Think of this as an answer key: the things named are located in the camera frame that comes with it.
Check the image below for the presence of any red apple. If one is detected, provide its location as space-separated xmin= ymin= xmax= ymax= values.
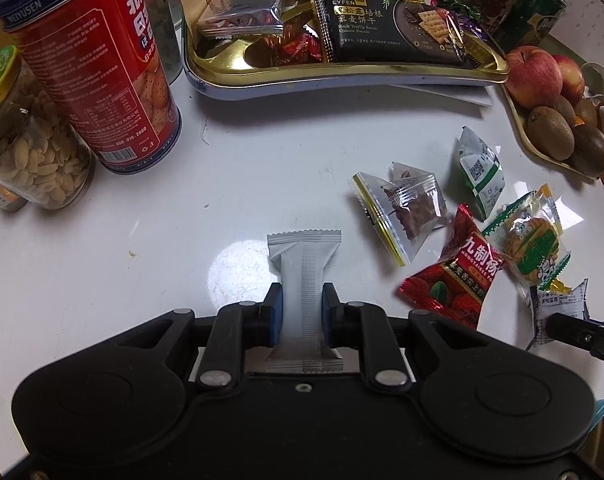
xmin=504 ymin=45 xmax=563 ymax=111
xmin=552 ymin=54 xmax=586 ymax=106

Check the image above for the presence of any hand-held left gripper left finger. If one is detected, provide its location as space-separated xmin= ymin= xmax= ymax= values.
xmin=114 ymin=282 xmax=284 ymax=392

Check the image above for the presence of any white and blue packet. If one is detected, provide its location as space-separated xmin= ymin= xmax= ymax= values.
xmin=524 ymin=277 xmax=590 ymax=352

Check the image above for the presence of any red snack packet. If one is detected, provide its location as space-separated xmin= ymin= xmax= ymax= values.
xmin=399 ymin=203 xmax=507 ymax=331

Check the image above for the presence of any green-edged cookie packet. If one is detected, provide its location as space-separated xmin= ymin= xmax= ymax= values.
xmin=482 ymin=184 xmax=572 ymax=291

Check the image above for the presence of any green box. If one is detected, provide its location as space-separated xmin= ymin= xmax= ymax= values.
xmin=492 ymin=0 xmax=567 ymax=53

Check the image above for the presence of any clear yellow-edged snack packet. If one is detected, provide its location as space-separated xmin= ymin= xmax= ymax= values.
xmin=352 ymin=161 xmax=455 ymax=267

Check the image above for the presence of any gold fruit tray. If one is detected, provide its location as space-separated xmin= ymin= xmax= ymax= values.
xmin=502 ymin=80 xmax=604 ymax=181

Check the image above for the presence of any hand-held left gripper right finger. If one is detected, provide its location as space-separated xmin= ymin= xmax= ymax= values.
xmin=322 ymin=282 xmax=487 ymax=392

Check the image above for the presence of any brown kiwi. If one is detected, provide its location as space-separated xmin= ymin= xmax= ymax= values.
xmin=552 ymin=95 xmax=577 ymax=128
xmin=526 ymin=106 xmax=576 ymax=161
xmin=574 ymin=97 xmax=600 ymax=131
xmin=566 ymin=127 xmax=604 ymax=178

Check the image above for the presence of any black cracker packet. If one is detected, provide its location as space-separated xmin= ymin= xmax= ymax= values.
xmin=307 ymin=0 xmax=482 ymax=68

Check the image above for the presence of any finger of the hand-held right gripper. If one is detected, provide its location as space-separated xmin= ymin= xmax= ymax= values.
xmin=546 ymin=312 xmax=604 ymax=373

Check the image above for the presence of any green and white packet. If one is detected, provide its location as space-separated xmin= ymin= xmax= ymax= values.
xmin=454 ymin=126 xmax=505 ymax=222

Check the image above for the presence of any red biscuit can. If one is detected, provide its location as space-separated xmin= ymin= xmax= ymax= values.
xmin=0 ymin=0 xmax=183 ymax=176

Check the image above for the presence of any white snack packet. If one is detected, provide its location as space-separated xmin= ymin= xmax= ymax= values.
xmin=266 ymin=229 xmax=343 ymax=373

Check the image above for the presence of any gold tray with white underside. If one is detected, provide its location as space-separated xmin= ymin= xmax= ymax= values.
xmin=182 ymin=25 xmax=510 ymax=101

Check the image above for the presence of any desk calendar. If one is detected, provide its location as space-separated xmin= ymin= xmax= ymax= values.
xmin=546 ymin=0 xmax=604 ymax=76

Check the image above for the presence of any clear plastic bottle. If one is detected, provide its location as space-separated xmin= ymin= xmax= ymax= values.
xmin=136 ymin=0 xmax=183 ymax=86

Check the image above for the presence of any glass jar of peanuts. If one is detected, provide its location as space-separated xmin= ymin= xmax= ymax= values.
xmin=0 ymin=45 xmax=97 ymax=211

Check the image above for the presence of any small glass jar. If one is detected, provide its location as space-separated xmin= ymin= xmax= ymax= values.
xmin=0 ymin=175 xmax=30 ymax=213

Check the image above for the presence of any white neck massager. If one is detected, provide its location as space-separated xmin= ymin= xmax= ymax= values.
xmin=579 ymin=61 xmax=604 ymax=111

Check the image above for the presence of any red wrapped candy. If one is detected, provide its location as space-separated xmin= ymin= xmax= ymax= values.
xmin=277 ymin=25 xmax=323 ymax=66

